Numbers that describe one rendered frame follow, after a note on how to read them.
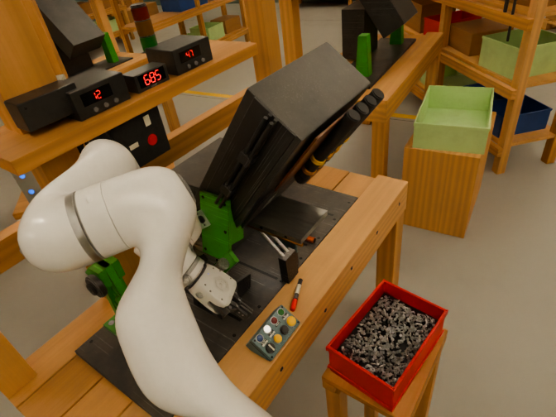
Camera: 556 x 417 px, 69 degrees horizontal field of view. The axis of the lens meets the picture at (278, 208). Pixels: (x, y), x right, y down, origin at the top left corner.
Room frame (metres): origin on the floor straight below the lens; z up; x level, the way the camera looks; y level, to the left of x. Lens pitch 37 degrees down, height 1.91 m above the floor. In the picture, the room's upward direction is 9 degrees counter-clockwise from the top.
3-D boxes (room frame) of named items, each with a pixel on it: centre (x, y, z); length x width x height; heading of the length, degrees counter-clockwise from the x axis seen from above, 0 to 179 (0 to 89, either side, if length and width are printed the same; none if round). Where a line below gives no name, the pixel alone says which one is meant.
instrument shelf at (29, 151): (1.25, 0.37, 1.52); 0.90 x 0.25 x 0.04; 140
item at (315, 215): (1.07, 0.05, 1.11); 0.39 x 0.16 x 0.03; 50
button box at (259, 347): (0.74, 0.07, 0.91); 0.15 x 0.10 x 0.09; 140
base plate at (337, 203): (1.08, 0.17, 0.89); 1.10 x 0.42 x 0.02; 140
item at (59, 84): (1.00, 0.53, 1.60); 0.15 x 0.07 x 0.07; 140
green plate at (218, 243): (0.98, 0.17, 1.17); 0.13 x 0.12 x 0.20; 140
